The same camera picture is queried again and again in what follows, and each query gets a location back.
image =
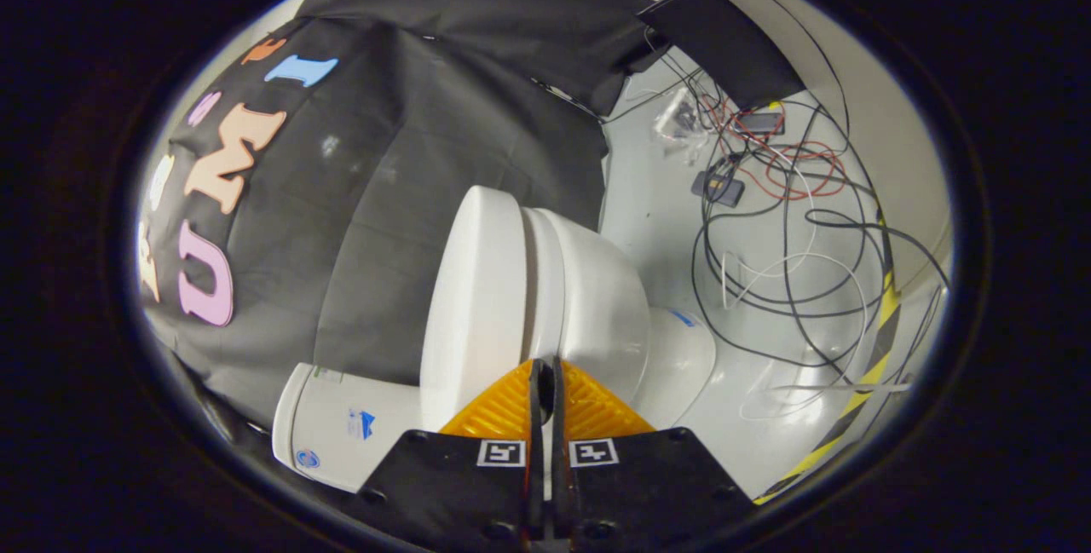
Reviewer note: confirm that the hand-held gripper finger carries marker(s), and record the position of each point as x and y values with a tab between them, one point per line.
537	451
558	451

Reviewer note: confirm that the white toilet seat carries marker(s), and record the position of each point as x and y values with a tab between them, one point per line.
545	280

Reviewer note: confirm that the white toilet tank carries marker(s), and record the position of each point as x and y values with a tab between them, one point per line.
341	425

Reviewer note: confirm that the black backdrop cloth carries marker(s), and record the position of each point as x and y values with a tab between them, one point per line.
383	195

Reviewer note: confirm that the dark power adapter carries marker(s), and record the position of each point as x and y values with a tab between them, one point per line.
718	188

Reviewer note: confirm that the clear plastic bag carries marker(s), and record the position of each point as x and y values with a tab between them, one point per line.
682	120

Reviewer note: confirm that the yellow black hazard tape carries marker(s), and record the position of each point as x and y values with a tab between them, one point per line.
886	314

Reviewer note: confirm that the small grey device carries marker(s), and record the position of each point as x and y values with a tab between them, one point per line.
760	122

